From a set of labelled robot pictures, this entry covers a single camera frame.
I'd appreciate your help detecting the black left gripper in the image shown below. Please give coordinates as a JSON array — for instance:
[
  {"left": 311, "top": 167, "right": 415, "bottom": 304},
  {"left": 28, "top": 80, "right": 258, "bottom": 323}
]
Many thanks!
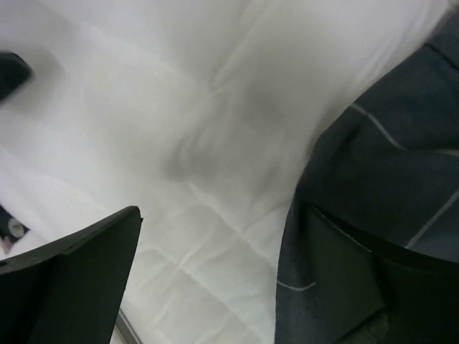
[{"left": 0, "top": 52, "right": 32, "bottom": 102}]

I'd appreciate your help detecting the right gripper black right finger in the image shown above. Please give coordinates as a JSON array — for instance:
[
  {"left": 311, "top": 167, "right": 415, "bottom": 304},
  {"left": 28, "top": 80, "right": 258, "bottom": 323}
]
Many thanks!
[{"left": 305, "top": 206, "right": 458, "bottom": 343}]

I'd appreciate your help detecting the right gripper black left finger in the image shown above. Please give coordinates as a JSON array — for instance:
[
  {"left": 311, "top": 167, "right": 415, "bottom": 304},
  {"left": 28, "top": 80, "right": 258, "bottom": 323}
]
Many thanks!
[{"left": 1, "top": 206, "right": 143, "bottom": 344}]

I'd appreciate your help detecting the dark grey checked pillowcase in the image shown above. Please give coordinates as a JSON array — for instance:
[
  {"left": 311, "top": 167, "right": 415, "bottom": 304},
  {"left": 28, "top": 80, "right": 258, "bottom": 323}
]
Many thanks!
[{"left": 275, "top": 14, "right": 458, "bottom": 343}]

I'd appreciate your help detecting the white pillow with yellow edge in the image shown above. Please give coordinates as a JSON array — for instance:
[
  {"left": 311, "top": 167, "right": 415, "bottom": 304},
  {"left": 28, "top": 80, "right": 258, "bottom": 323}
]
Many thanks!
[{"left": 1, "top": 1, "right": 457, "bottom": 343}]

